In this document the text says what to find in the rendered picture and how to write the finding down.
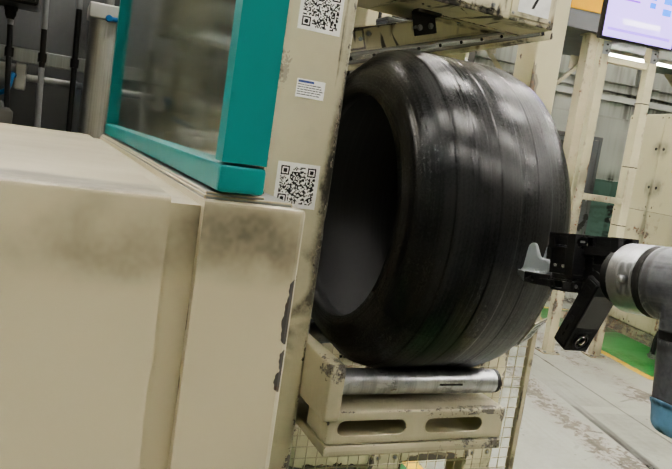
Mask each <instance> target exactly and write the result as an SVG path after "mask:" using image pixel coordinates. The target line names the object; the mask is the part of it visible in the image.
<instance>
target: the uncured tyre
mask: <svg viewBox="0 0 672 469"><path fill-rule="evenodd" d="M570 224H571V186H570V178H569V171H568V166H567V162H566V158H565V154H564V150H563V146H562V143H561V140H560V136H559V133H558V131H557V128H556V126H555V123H554V121H553V119H552V117H551V115H550V113H549V111H548V110H547V108H546V106H545V105H544V103H543V102H542V101H541V99H540V98H539V97H538V96H537V94H536V93H535V92H534V91H533V90H532V89H531V88H530V87H528V86H527V85H526V84H524V83H523V82H522V81H520V80H518V79H517V78H515V77H514V76H512V75H510V74H509V73H507V72H505V71H503V70H501V69H498V68H495V67H491V66H486V65H482V64H478V63H473V62H469V61H464V60H460V59H455V58H451V57H446V56H442V55H438V54H433V53H429V52H424V51H420V50H415V49H403V50H392V51H385V52H382V53H379V54H377V55H375V56H373V57H372V58H370V59H369V60H368V61H366V62H365V63H364V64H362V65H361V66H359V67H358V68H357V69H355V70H354V71H353V72H351V73H350V74H349V75H348V76H347V78H346V84H345V91H344V98H343V105H342V111H341V117H340V123H339V129H338V136H337V144H336V151H335V158H334V165H333V172H332V179H331V186H330V192H329V199H328V206H327V212H326V217H325V221H324V227H323V239H322V246H321V253H320V260H319V267H318V273H317V280H316V287H315V293H314V300H313V307H312V314H311V316H312V318H313V320H314V322H315V323H316V325H317V327H318V328H319V329H320V331H321V332H322V333H323V334H324V335H325V337H326V338H327V339H328V340H329V341H330V342H331V344H332V345H333V346H334V347H335V348H336V349H337V350H338V351H339V352H340V353H341V354H342V355H343V356H344V357H346V358H347V359H349V360H351V361H353V362H356V363H359V364H362V365H365V366H368V367H371V368H470V367H474V366H477V365H480V364H483V363H486V362H488V361H491V360H493V359H496V358H498V357H499V356H501V355H503V354H504V353H506V352H507V351H509V350H510V349H511V348H512V347H514V346H515V345H516V344H517V343H518V342H519V341H520V340H521V339H522V338H523V337H524V336H525V334H526V333H527V332H528V331H529V329H530V328H531V327H532V325H533V324H534V323H535V321H536V319H537V318H538V316H539V315H540V313H541V311H542V309H543V308H544V306H545V304H546V302H547V300H548V298H549V296H550V294H551V293H552V290H553V289H550V287H549V286H544V285H538V284H533V283H529V282H526V281H524V280H523V279H522V278H521V277H520V276H519V275H518V269H521V268H522V267H523V265H524V262H525V258H526V254H527V251H528V247H529V245H530V244H531V243H537V244H538V246H539V250H540V253H541V256H542V258H543V256H544V253H545V251H546V248H547V246H548V244H549V234H550V232H556V233H569V232H570Z"/></svg>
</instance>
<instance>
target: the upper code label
mask: <svg viewBox="0 0 672 469"><path fill-rule="evenodd" d="M344 2H345V0H301V3H300V11H299V18H298V25H297V28H301V29H305V30H310V31H314V32H319V33H323V34H328V35H332V36H337V37H340V30H341V23H342V16H343V9H344Z"/></svg>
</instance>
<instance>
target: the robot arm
mask: <svg viewBox="0 0 672 469"><path fill-rule="evenodd" d="M556 244H558V245H556ZM566 245H567V246H566ZM558 246H564V247H558ZM518 275H519V276H520V277H521V278H522V279H523V280H524V281H526V282H529V283H533V284H538V285H544V286H549V287H550V289H553V290H559V291H565V292H573V293H578V295H577V297H576V299H575V301H574V303H573V304H572V306H571V308H570V310H569V311H568V313H567V315H566V317H565V319H564V320H563V322H562V324H561V326H560V328H559V329H558V331H557V333H556V335H555V336H554V338H555V340H556V341H557V342H558V343H559V345H560V346H561V347H562V348H563V349H564V350H571V351H586V350H587V349H588V347H589V345H590V344H591V342H592V340H593V339H594V337H595V335H596V334H597V332H598V330H599V329H600V327H601V325H602V323H603V322H604V320H605V318H606V317H607V315H608V313H609V312H610V310H611V308H612V307H613V305H614V306H615V307H616V308H617V309H619V310H620V311H623V312H626V313H631V314H636V315H641V316H646V317H650V318H654V319H659V327H658V338H657V348H656V358H655V368H654V378H653V388H652V397H651V396H650V401H651V413H650V420H651V424H652V425H653V427H654V428H655V429H656V430H657V431H658V432H660V433H662V434H663V435H666V436H667V437H670V438H672V247H664V246H657V245H645V244H639V240H636V239H626V238H617V237H601V236H590V235H580V234H569V233H556V232H550V234H549V244H548V246H547V248H546V251H545V253H544V256H543V258H542V256H541V253H540V250H539V246H538V244H537V243H531V244H530V245H529V247H528V251H527V254H526V258H525V262H524V265H523V267H522V268H521V269H518Z"/></svg>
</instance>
